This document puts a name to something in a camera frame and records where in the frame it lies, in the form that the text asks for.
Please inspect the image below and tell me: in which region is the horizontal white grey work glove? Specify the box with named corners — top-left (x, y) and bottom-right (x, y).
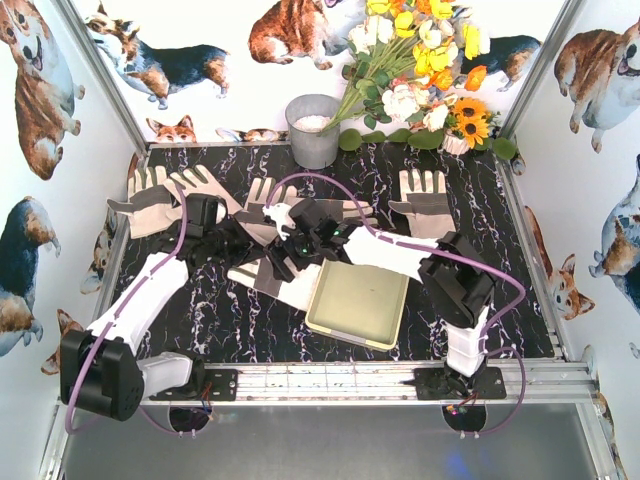
top-left (284, 196), bottom-right (381, 236)

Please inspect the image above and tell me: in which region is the small sunflower pot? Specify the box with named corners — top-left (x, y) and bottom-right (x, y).
top-left (441, 97), bottom-right (501, 155)

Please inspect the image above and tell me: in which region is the pale green plastic storage basket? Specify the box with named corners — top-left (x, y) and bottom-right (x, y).
top-left (305, 261), bottom-right (409, 351)

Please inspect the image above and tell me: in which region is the grey metal bucket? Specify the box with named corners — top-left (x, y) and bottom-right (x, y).
top-left (285, 94), bottom-right (340, 170)

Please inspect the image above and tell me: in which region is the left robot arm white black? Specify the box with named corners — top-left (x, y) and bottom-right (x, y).
top-left (59, 194), bottom-right (258, 424)

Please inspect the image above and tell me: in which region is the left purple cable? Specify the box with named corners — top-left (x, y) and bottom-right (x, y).
top-left (65, 197), bottom-right (201, 438)

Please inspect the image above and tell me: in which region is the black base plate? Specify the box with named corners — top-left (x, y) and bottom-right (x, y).
top-left (150, 368), bottom-right (239, 402)
top-left (402, 367), bottom-right (507, 400)

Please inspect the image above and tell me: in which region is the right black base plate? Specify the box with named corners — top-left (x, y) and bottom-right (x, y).
top-left (402, 367), bottom-right (507, 400)

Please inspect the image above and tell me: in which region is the beige work glove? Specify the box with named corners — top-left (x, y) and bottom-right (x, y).
top-left (163, 164), bottom-right (242, 221)

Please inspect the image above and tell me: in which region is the artificial flower bouquet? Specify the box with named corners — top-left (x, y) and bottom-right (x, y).
top-left (324, 1), bottom-right (491, 130)

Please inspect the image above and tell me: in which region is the far left white grey glove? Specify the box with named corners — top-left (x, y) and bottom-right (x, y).
top-left (107, 166), bottom-right (175, 239)

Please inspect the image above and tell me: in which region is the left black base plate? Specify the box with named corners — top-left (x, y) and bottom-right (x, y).
top-left (150, 368), bottom-right (239, 402)

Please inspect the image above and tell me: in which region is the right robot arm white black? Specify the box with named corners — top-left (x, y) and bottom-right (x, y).
top-left (262, 198), bottom-right (495, 378)

